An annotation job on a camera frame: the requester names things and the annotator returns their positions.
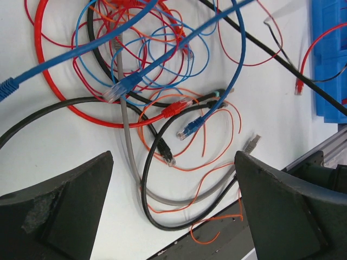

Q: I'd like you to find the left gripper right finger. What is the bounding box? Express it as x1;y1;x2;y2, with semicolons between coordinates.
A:
235;151;346;259

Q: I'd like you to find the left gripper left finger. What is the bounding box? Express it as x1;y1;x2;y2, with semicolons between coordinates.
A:
1;151;113;259

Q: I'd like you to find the black thick round cable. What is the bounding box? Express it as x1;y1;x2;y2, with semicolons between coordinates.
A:
0;0;347;231

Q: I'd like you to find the short red patch cable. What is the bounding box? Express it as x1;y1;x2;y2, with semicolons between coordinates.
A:
294;21;347;95

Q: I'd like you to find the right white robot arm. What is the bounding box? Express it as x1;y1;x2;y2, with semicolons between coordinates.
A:
282;151;346;194

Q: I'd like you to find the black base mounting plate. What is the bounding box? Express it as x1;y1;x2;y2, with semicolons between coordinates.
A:
147;151;326;260

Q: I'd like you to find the blue plastic divided bin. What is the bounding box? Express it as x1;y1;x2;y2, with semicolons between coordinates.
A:
311;0;346;124

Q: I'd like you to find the thin orange wire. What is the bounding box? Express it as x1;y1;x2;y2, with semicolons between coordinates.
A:
89;0;243;244

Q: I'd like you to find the thin light blue wire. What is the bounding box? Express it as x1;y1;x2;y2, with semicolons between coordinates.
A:
74;0;217;108

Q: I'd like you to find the red ethernet cable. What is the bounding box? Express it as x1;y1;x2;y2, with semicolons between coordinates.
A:
34;0;196;128

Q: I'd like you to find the thin red wire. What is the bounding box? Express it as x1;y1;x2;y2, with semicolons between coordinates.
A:
24;0;284;94

